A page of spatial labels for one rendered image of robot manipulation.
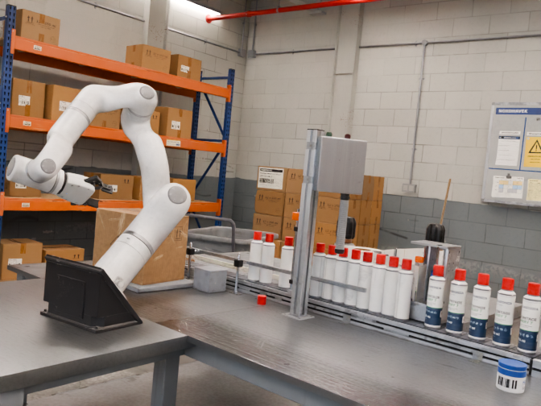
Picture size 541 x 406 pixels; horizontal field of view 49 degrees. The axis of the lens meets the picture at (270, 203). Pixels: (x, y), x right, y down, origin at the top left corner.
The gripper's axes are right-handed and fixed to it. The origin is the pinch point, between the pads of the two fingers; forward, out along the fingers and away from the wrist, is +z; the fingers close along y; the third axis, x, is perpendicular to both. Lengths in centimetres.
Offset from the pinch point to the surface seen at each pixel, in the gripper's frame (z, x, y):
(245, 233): 242, 158, -164
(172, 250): 43.7, 1.8, -20.3
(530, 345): 88, -77, 83
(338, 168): 57, -6, 58
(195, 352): 24, -58, 11
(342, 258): 75, -26, 38
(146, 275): 33.0, -9.8, -24.7
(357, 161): 62, -4, 63
